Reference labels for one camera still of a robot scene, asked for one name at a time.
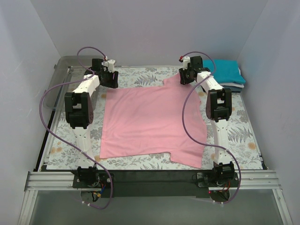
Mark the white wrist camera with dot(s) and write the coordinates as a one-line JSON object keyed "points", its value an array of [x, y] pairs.
{"points": [[109, 65], [185, 60]]}

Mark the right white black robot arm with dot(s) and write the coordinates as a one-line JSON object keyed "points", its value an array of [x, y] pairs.
{"points": [[218, 111]]}

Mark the clear plastic bin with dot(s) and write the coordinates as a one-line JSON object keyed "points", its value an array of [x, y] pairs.
{"points": [[67, 69]]}

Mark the aluminium frame rail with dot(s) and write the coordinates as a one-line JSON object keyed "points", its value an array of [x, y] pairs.
{"points": [[154, 197]]}

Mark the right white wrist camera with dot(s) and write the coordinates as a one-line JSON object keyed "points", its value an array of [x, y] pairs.
{"points": [[185, 60]]}

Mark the grey blue folded t shirt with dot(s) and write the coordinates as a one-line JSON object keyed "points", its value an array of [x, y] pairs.
{"points": [[236, 89]]}

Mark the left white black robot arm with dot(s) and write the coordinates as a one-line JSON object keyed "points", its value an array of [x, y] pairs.
{"points": [[80, 115]]}

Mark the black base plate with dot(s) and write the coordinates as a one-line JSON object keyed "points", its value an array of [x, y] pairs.
{"points": [[158, 183]]}

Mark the pink t shirt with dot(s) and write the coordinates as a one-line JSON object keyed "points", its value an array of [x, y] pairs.
{"points": [[152, 120]]}

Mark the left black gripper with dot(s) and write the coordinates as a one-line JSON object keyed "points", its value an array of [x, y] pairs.
{"points": [[110, 80]]}

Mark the teal folded t shirt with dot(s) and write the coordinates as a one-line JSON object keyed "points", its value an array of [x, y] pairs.
{"points": [[221, 67]]}

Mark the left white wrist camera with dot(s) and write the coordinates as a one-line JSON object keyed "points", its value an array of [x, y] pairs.
{"points": [[109, 65]]}

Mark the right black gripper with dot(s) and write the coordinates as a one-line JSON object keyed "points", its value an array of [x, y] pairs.
{"points": [[184, 77]]}

